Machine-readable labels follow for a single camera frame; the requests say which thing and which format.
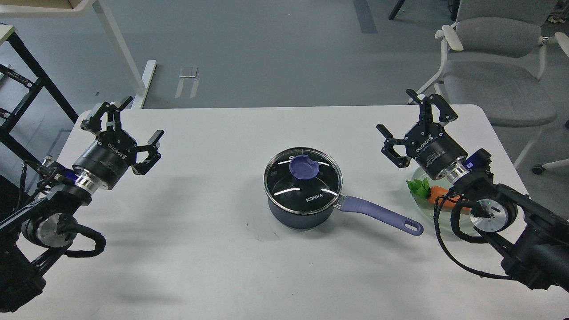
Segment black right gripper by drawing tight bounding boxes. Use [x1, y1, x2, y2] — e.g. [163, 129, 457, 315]
[376, 89, 467, 180]

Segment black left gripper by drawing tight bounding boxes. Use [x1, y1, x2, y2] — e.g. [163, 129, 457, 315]
[72, 96, 164, 191]

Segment glass pot lid blue knob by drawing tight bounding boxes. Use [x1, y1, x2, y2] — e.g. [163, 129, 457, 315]
[263, 147, 343, 215]

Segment blue saucepan with handle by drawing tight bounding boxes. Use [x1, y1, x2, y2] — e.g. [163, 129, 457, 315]
[264, 147, 424, 236]

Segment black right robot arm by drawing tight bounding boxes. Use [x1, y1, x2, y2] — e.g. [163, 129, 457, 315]
[377, 89, 569, 290]

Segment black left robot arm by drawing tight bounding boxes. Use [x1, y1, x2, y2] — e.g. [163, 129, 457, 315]
[0, 96, 164, 312]

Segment toy carrot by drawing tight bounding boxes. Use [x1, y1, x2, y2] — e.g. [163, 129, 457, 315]
[406, 176, 452, 209]

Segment grey office chair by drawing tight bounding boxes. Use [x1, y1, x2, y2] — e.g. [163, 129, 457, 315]
[418, 0, 568, 168]

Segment black metal rack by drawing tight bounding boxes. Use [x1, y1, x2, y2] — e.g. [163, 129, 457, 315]
[0, 24, 79, 163]

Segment white desk frame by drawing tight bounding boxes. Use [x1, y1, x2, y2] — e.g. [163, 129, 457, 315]
[0, 0, 157, 109]

